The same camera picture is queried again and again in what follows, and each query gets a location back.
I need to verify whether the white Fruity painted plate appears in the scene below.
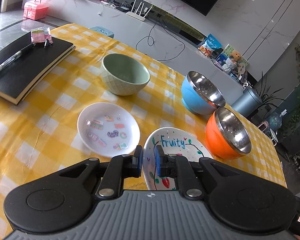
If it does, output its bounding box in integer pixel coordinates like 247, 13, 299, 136
142, 127, 212, 191

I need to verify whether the white sticker plate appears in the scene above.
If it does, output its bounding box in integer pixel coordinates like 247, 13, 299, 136
77, 102, 140, 158

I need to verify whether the orange steel bowl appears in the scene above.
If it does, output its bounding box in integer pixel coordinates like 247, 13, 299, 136
205, 107, 252, 160

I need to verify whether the blue steel bowl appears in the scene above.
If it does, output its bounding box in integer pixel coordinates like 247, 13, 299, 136
181, 71, 226, 116

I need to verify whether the green ceramic bowl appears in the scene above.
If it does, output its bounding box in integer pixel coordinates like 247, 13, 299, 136
101, 53, 151, 96

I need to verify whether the yellow checkered tablecloth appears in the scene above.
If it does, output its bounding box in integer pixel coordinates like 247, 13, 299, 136
0, 23, 288, 240

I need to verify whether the grey trash bin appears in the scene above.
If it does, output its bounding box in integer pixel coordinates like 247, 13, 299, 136
231, 87, 262, 117

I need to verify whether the pink small heater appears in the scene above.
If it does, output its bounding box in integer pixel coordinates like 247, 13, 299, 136
258, 120, 269, 133

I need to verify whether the blue water bottle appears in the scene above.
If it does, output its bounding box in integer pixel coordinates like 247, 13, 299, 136
266, 109, 287, 132

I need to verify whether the green potted plant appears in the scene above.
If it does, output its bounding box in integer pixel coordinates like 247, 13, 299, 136
251, 72, 284, 117

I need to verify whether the teddy bear toy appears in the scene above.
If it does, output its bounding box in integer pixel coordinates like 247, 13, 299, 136
229, 50, 242, 64

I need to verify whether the blue snack bag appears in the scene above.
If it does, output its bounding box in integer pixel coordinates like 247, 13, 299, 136
198, 34, 222, 57

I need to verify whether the black notebook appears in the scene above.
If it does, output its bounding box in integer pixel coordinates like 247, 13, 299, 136
0, 33, 75, 105

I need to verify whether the blue plastic stool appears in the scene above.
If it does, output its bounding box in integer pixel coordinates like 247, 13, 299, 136
90, 26, 114, 38

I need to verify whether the black pen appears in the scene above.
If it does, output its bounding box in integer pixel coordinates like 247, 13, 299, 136
0, 43, 36, 72

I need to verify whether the white wifi router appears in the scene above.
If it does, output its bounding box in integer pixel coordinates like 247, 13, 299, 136
126, 0, 154, 22

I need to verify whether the pink binder clip packet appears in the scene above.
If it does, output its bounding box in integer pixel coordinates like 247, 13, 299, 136
31, 27, 53, 48

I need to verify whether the pink storage box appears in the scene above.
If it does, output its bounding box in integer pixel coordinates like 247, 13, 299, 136
23, 0, 49, 20

